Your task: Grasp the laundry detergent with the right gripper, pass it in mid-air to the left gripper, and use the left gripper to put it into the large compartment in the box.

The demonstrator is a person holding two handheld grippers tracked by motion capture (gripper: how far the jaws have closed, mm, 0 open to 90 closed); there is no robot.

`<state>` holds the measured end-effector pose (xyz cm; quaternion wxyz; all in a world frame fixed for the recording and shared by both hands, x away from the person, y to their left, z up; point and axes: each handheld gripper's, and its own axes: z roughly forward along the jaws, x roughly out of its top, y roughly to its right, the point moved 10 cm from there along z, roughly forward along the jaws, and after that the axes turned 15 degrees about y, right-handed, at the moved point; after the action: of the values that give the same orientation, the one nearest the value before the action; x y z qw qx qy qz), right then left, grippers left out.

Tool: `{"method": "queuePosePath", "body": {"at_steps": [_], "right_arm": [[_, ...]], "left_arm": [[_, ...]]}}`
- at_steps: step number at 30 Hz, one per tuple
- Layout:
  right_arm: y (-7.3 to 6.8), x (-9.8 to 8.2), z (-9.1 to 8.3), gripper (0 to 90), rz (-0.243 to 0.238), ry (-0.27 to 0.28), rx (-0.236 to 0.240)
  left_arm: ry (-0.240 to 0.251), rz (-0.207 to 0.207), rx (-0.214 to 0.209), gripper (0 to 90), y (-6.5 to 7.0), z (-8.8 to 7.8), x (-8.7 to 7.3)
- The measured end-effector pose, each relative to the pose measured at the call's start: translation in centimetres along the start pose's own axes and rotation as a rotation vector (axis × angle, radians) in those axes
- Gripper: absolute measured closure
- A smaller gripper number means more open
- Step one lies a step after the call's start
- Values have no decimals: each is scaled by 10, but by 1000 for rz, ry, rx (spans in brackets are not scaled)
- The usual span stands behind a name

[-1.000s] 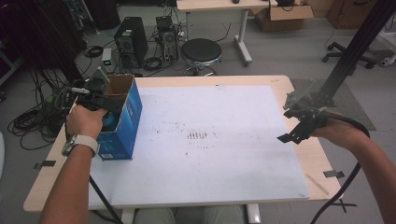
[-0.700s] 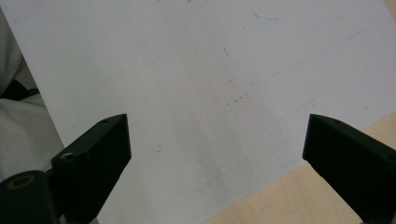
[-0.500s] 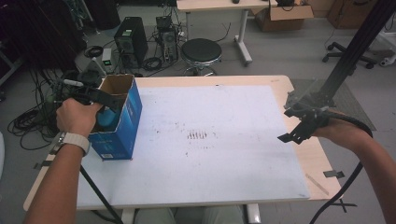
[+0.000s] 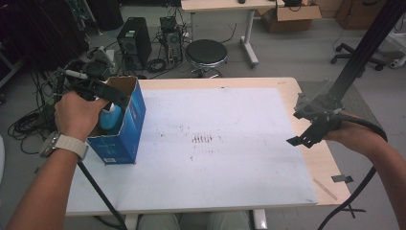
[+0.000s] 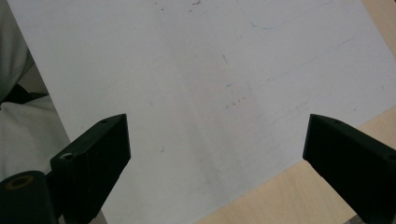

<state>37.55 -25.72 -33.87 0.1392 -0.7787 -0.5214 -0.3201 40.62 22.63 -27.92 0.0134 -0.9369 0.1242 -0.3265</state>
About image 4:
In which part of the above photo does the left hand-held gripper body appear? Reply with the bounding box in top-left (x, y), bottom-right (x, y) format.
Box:
top-left (52, 46), bottom-right (117, 102)

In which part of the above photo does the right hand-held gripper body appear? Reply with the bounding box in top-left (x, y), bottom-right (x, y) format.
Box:
top-left (293, 78), bottom-right (344, 132)

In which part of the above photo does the blue bottle with white cap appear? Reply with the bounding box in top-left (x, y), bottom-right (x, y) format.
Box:
top-left (99, 103), bottom-right (124, 131)

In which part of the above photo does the blue cardboard box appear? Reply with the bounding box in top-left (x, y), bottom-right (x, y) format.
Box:
top-left (86, 76), bottom-right (147, 166)

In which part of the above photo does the person's right hand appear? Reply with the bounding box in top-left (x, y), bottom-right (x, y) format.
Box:
top-left (324, 112), bottom-right (372, 152)

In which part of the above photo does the person's left hand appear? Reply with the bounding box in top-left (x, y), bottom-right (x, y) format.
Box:
top-left (54, 90), bottom-right (109, 143)

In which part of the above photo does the grey tape piece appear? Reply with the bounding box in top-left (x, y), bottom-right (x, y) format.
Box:
top-left (330, 174), bottom-right (354, 185)

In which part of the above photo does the black computer tower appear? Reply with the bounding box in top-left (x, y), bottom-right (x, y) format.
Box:
top-left (116, 16), bottom-right (153, 71)

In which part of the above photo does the clear tape strip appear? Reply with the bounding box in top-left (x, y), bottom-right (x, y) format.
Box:
top-left (312, 177), bottom-right (338, 201)

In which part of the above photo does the black office chair base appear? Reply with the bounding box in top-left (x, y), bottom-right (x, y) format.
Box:
top-left (329, 42), bottom-right (388, 72)

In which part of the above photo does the wristwatch with white band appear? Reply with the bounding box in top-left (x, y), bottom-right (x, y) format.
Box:
top-left (39, 130), bottom-right (89, 161)

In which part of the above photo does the black metal stand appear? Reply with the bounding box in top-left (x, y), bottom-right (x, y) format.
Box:
top-left (328, 0), bottom-right (406, 100)

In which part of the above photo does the open computer case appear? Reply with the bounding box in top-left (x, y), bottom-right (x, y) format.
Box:
top-left (159, 15), bottom-right (185, 65)

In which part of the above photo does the open brown cardboard box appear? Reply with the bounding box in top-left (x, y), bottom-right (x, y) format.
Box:
top-left (257, 4), bottom-right (323, 34)

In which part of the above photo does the closed brown cardboard box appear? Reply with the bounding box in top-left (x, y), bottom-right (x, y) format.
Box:
top-left (334, 0), bottom-right (389, 32)

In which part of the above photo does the black round stool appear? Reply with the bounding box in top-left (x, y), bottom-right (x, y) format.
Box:
top-left (185, 38), bottom-right (229, 80)

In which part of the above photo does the white mat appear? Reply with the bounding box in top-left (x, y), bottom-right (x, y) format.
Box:
top-left (66, 87), bottom-right (319, 215)

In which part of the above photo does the person's right leg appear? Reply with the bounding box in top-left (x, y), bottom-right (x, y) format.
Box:
top-left (207, 210), bottom-right (252, 230)

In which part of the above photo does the person's leg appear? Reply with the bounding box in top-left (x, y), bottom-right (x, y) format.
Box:
top-left (137, 213), bottom-right (181, 230)
top-left (207, 210), bottom-right (252, 230)

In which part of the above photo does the person's left leg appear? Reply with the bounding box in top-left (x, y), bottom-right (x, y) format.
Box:
top-left (137, 213), bottom-right (181, 230)

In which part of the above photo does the wooden desk with white leg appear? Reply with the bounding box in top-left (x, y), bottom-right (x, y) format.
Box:
top-left (180, 0), bottom-right (285, 69)

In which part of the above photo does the thick black gripper cable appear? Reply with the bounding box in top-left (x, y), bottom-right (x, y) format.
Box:
top-left (77, 161), bottom-right (128, 230)
top-left (317, 112), bottom-right (389, 230)

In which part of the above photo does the bundle of black floor cables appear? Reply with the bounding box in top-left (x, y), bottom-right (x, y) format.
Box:
top-left (8, 68), bottom-right (70, 155)

